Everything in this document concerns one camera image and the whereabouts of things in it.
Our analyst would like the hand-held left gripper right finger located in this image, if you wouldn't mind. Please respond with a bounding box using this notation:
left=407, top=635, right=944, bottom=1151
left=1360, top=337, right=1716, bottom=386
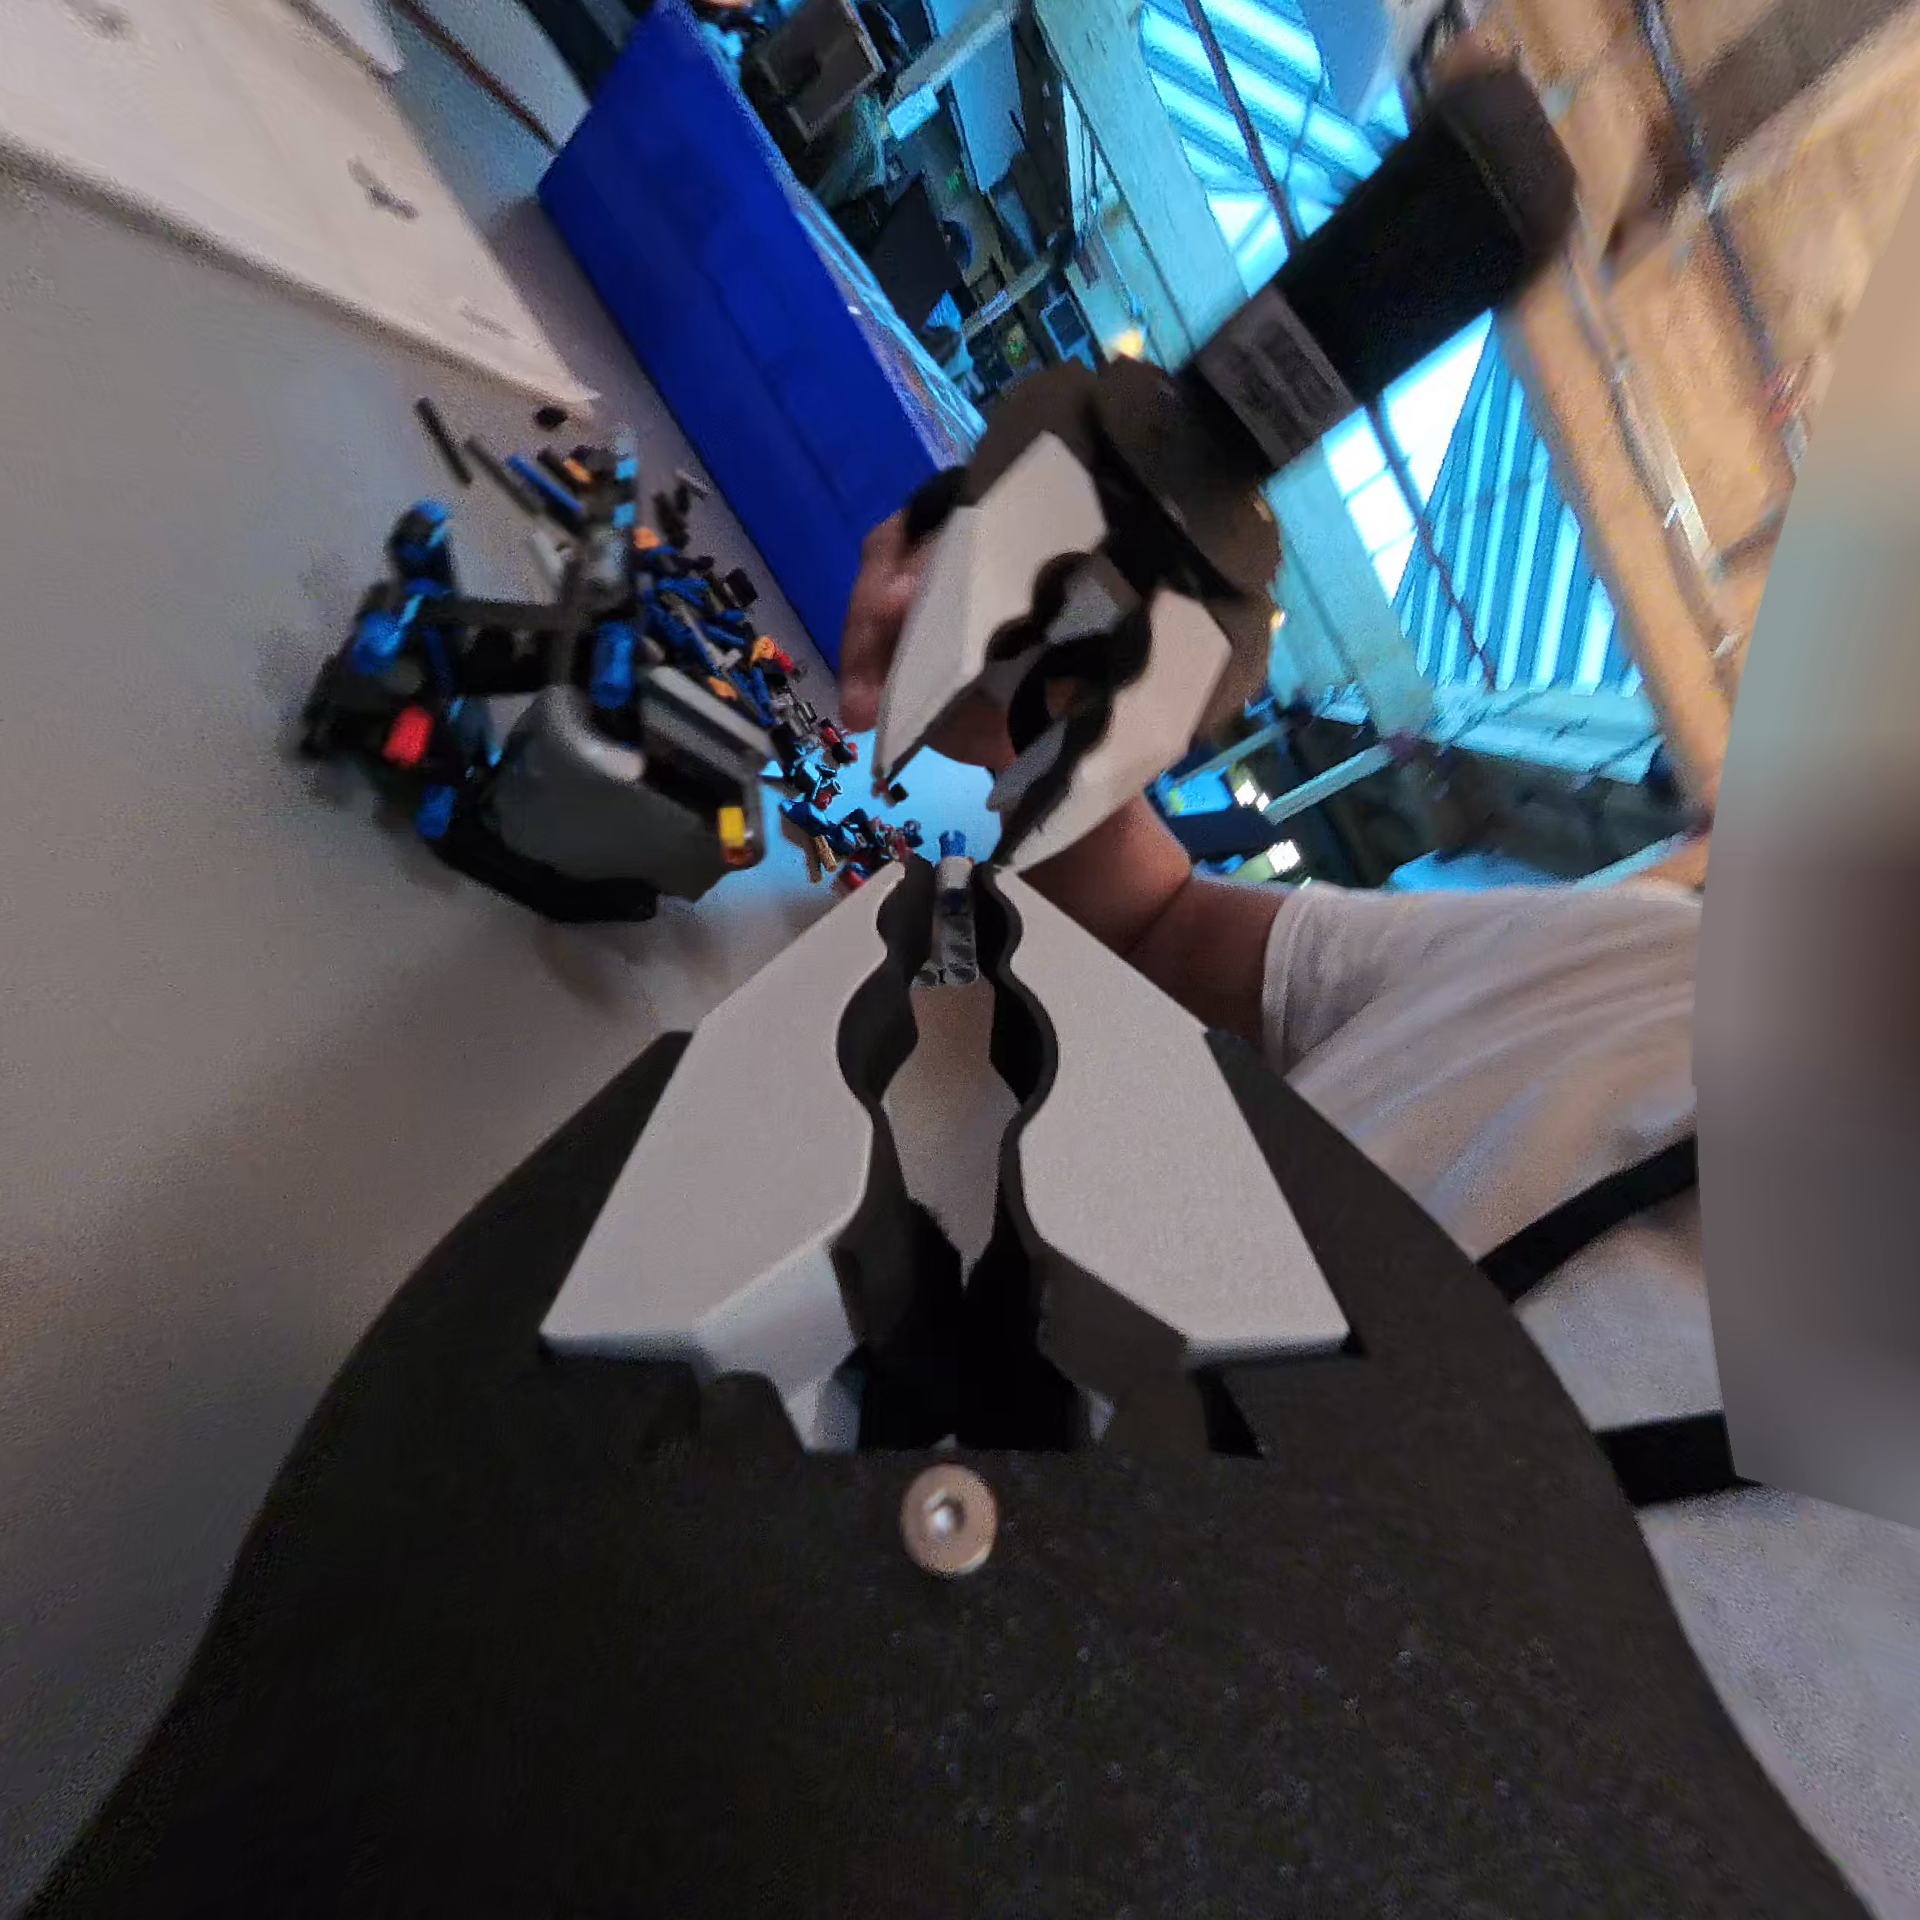
left=966, top=863, right=1350, bottom=1374

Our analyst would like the pile of loose lego pieces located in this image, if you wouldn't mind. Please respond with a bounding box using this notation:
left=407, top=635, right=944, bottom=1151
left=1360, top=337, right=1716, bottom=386
left=411, top=396, right=931, bottom=895

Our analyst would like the black strap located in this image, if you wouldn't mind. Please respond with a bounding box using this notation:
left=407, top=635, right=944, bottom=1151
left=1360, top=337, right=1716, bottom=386
left=1475, top=1137, right=1704, bottom=1304

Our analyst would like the white t-shirt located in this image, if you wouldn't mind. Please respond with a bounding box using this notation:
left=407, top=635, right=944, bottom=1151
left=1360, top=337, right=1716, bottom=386
left=1260, top=874, right=1727, bottom=1429

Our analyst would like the person's right forearm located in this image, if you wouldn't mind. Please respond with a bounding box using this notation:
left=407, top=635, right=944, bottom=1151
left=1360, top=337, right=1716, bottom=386
left=1012, top=795, right=1300, bottom=1053

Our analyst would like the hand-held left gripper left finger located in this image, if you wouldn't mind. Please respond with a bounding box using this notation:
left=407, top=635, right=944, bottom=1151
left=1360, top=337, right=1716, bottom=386
left=539, top=858, right=966, bottom=1454

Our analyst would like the wooden shelving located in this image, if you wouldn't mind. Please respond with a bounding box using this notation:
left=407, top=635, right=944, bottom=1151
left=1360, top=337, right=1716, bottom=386
left=1432, top=0, right=1920, bottom=821

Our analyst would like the large window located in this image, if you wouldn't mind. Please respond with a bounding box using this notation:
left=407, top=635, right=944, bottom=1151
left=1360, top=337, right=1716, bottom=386
left=1050, top=0, right=1660, bottom=768

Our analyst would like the white panel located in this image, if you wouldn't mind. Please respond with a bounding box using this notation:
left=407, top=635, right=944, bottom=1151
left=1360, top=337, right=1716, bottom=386
left=0, top=0, right=593, bottom=415

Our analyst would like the blue mat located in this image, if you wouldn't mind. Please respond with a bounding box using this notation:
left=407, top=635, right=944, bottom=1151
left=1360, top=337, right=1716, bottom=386
left=536, top=0, right=991, bottom=678

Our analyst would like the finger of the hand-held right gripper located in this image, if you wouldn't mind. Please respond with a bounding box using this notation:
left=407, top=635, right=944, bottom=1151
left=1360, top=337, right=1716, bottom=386
left=869, top=433, right=1119, bottom=799
left=981, top=576, right=1240, bottom=873

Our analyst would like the person's right hand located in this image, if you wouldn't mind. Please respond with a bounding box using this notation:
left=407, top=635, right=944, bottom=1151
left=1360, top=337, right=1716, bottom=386
left=836, top=507, right=1022, bottom=813

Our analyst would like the small grey lego pin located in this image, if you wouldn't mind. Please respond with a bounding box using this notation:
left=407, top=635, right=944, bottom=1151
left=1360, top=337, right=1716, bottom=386
left=914, top=829, right=984, bottom=993

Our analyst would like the large grey black lego model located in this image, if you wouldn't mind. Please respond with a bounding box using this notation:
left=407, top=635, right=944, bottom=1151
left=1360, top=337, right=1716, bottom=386
left=300, top=503, right=782, bottom=924

